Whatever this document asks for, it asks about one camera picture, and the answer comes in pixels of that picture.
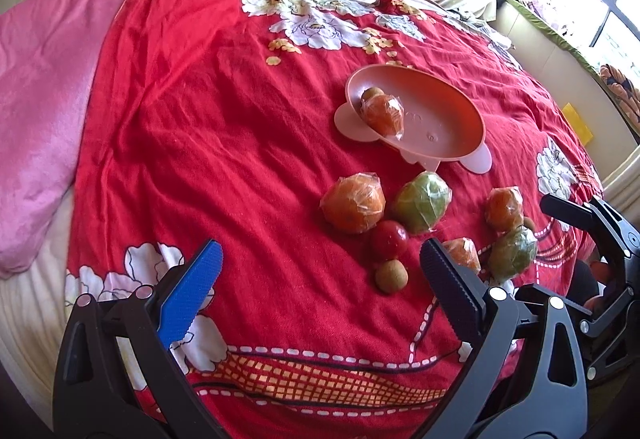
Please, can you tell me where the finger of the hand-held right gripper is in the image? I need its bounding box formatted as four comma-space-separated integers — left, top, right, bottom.
540, 192, 640, 256
564, 295, 627, 338

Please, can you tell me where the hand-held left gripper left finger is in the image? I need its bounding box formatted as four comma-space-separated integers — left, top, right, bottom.
52, 239, 231, 439

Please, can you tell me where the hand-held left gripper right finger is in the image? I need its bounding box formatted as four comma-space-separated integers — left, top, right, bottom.
416, 237, 589, 439

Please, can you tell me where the plastic-wrapped orange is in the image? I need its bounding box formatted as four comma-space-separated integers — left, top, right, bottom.
359, 94, 405, 137
484, 188, 525, 232
320, 173, 387, 235
442, 238, 482, 276

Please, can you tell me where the plastic-wrapped dark green citrus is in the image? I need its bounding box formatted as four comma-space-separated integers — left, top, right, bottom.
487, 226, 539, 281

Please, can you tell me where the small red tomato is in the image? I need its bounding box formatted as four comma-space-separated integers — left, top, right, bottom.
370, 220, 409, 261

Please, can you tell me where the plastic-wrapped green apple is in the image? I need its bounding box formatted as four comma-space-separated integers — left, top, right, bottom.
391, 170, 452, 234

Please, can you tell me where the pink plastic bowl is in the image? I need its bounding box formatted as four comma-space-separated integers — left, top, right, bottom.
334, 64, 493, 174

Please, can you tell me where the yellow paper packet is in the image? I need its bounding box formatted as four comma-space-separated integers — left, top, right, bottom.
561, 102, 594, 147

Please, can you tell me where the orange patterned blanket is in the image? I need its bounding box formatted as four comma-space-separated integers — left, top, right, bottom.
597, 64, 640, 121

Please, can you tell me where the red floral blanket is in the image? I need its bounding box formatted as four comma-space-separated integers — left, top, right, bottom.
65, 0, 607, 439

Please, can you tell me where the green-edged cushion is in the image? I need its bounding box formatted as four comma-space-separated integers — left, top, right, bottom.
505, 0, 640, 87

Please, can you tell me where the white grey garment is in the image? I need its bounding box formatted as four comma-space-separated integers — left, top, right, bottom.
445, 6, 507, 51

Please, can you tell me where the pink fleece blanket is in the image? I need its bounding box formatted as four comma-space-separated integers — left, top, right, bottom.
0, 0, 283, 281

